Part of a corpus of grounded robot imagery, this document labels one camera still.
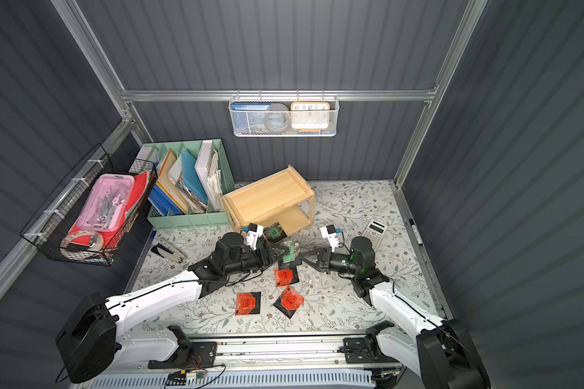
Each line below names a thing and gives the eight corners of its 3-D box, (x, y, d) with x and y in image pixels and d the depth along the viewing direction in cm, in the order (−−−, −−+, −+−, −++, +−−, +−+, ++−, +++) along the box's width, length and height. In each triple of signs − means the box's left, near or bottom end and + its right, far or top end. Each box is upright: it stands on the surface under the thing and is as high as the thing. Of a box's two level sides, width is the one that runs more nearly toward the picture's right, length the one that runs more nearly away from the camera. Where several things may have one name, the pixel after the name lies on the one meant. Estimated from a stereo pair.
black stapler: (153, 253, 99) (150, 249, 97) (159, 245, 101) (156, 242, 99) (181, 264, 96) (179, 261, 93) (187, 256, 98) (185, 253, 96)
